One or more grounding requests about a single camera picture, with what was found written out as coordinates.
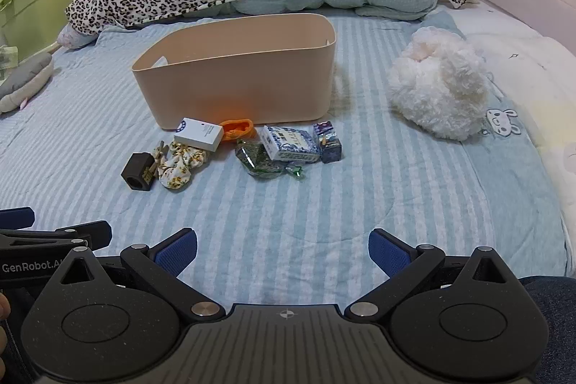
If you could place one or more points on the floral fabric scrunchie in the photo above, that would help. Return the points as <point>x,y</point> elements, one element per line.
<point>180,170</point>

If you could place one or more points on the green wrapped candy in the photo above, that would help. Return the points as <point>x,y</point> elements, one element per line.
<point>296,171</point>

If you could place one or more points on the clear plastic packet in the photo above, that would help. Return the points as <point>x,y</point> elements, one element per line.
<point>8,58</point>

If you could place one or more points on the beige plastic storage bin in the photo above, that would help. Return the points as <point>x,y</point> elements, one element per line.
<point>234,82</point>

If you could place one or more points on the person's left hand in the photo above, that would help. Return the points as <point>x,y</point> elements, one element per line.
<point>3,334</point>

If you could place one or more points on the dark brown wooden block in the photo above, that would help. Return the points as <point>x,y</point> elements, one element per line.
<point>135,173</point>

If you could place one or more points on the blue striped bed sheet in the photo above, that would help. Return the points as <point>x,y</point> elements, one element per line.
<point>315,208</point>

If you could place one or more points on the orange fabric item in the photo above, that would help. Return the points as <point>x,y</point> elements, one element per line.
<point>238,127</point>

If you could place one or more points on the blue white patterned box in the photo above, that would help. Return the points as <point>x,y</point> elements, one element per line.
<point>290,143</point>

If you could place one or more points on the pale pink pillow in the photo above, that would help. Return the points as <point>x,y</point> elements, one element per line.
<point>74,37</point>

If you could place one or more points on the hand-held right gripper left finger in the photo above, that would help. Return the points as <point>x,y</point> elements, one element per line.
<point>174,252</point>

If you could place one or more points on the white fluffy plush toy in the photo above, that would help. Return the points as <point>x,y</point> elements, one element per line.
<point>436,91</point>

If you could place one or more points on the grey plush toy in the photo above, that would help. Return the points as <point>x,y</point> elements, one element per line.
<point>24,80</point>

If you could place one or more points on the person's blue jeans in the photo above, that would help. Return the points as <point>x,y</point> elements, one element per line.
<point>555,321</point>

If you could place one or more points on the green clear snack packet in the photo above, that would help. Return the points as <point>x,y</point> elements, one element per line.
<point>253,161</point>

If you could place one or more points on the small dark blue box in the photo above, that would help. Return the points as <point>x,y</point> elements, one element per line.
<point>330,145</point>

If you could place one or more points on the white quilt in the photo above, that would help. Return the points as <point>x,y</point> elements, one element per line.
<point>531,64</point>

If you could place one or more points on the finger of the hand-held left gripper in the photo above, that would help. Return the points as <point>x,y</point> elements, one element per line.
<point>15,216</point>
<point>90,231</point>

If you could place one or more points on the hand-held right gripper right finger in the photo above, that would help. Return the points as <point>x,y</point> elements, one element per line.
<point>386,252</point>

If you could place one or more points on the white card box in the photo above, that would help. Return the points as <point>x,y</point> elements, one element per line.
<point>198,135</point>

